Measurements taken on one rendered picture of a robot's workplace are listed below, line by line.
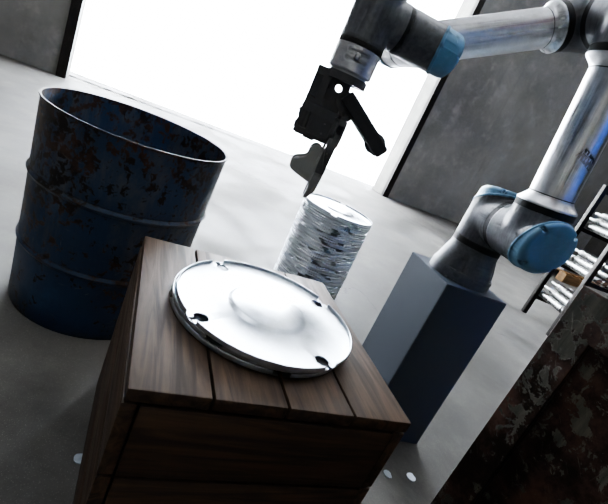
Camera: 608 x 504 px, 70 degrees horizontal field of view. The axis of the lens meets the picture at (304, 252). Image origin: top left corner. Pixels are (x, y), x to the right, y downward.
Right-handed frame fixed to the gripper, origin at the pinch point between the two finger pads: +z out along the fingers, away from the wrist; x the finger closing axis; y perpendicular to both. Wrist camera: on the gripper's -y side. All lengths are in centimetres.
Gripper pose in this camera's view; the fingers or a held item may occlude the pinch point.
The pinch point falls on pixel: (310, 190)
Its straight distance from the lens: 79.1
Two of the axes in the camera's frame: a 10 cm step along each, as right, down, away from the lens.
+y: -9.2, -3.8, -1.2
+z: -4.0, 8.6, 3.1
